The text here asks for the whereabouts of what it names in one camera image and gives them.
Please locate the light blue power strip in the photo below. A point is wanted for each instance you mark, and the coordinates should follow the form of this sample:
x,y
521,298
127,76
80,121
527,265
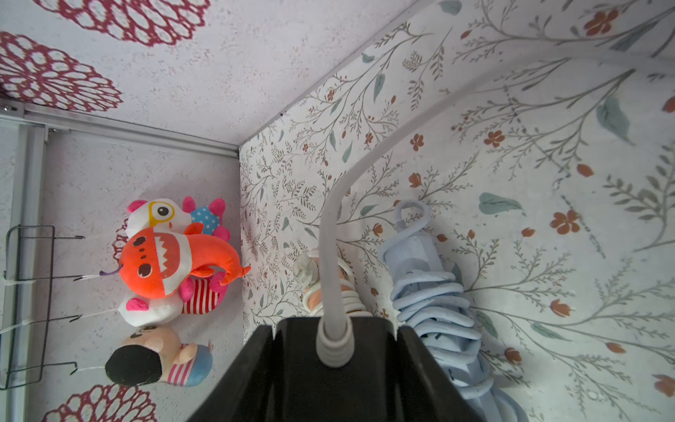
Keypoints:
x,y
429,299

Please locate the orange fish plush toy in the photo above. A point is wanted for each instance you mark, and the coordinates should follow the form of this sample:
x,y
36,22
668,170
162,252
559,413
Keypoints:
x,y
155,263

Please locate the black faced striped plush doll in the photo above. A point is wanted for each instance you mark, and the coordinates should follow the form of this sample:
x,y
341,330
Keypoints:
x,y
155,354

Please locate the white pink eared plush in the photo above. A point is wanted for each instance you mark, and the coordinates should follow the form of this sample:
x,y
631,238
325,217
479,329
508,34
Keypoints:
x,y
203,294

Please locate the black wire wall basket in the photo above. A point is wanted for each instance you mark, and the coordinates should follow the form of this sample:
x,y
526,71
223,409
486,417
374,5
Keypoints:
x,y
30,275

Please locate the floral table mat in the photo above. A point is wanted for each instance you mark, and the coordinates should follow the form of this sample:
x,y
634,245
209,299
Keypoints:
x,y
551,187

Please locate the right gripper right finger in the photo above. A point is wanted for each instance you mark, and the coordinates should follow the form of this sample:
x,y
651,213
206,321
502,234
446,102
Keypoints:
x,y
426,392

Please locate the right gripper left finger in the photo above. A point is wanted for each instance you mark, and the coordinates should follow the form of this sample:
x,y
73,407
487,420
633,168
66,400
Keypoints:
x,y
242,393

